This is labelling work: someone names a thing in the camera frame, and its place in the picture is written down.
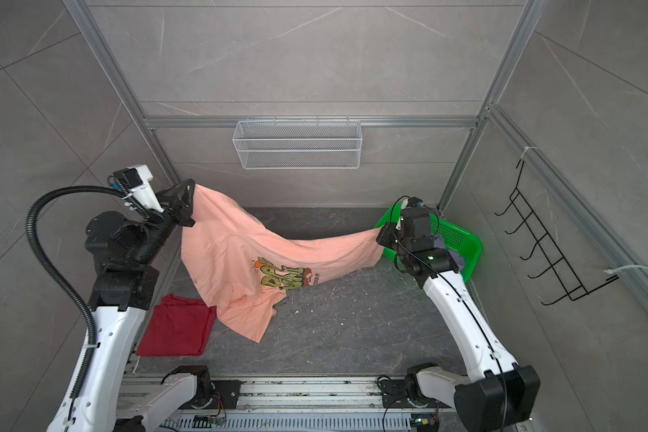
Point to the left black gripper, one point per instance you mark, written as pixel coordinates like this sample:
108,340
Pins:
175,207

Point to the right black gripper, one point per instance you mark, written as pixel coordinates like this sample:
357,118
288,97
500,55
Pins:
384,239

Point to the salmon pink t shirt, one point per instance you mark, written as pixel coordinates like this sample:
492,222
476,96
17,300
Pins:
243,269

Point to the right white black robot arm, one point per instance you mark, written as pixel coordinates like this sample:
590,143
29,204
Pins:
495,391

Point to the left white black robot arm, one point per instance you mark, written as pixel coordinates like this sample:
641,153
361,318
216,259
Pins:
123,253

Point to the purple t shirt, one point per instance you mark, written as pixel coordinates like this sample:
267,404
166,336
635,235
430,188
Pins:
439,242

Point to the green plastic laundry basket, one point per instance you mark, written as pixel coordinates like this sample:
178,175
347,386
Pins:
462,241

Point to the folded dark red t shirt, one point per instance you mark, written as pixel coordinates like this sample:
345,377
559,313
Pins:
179,326

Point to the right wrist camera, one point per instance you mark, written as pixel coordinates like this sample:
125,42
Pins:
416,220

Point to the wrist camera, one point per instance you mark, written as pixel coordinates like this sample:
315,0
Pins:
416,220
135,183

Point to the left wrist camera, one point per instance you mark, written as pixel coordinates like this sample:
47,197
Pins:
135,183

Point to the white wire mesh shelf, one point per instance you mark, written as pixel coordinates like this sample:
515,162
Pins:
271,145

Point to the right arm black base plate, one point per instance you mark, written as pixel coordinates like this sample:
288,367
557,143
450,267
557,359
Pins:
405,393

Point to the black wire hook rack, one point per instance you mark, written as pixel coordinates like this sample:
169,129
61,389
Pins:
545,244

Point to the aluminium rail base frame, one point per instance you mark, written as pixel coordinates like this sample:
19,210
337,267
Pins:
300,403

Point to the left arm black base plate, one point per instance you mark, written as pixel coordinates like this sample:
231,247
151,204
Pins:
217,394

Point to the aluminium frame profiles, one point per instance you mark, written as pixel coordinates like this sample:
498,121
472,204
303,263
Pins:
589,222

